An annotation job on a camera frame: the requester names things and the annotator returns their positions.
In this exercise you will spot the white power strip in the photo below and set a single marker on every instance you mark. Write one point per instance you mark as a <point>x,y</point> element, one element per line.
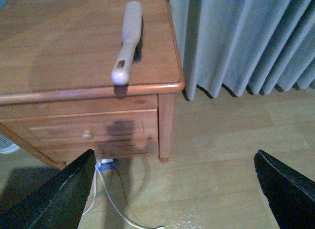
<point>107,164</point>

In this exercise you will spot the white hand brush blue bristles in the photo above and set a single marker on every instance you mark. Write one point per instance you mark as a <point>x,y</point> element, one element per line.
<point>131,34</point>

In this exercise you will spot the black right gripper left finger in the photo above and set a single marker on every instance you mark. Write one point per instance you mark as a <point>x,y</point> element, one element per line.
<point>57,204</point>

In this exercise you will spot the light blue curtain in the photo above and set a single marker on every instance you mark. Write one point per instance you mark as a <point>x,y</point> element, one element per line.
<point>254,45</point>

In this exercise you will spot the wooden drawer knob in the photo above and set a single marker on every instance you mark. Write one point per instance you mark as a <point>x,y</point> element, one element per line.
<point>87,134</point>

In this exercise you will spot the wooden nightstand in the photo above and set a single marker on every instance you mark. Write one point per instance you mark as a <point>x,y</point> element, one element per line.
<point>56,60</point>

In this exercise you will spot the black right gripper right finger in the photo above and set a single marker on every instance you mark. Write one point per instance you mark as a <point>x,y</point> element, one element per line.
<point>290,194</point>

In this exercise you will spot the white floor fan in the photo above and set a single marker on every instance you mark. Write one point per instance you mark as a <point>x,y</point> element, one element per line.
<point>7,146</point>

